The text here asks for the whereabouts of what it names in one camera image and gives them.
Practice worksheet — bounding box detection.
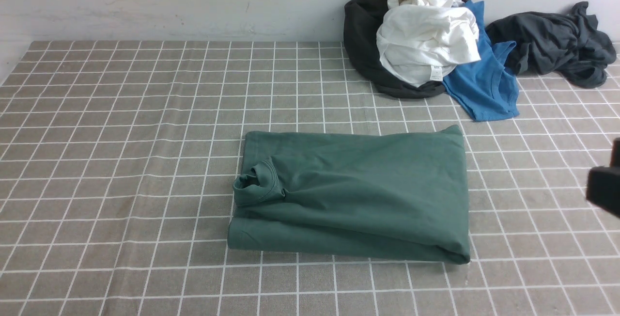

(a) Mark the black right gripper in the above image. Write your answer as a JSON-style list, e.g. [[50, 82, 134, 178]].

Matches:
[[586, 138, 620, 218]]

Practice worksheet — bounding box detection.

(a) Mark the green long-sleeve top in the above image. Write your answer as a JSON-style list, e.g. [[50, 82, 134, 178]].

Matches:
[[227, 126, 471, 265]]

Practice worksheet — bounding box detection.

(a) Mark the dark grey crumpled garment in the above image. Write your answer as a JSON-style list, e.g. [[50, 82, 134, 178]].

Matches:
[[485, 1, 617, 89]]

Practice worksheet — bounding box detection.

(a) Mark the blue t-shirt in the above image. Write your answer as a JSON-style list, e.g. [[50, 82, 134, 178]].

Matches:
[[443, 0, 520, 122]]

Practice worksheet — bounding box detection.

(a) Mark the white crumpled shirt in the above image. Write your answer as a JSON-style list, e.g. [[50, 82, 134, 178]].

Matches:
[[376, 0, 481, 88]]

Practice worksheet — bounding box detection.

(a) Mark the black garment in pile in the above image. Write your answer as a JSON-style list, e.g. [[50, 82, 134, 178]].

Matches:
[[343, 0, 468, 99]]

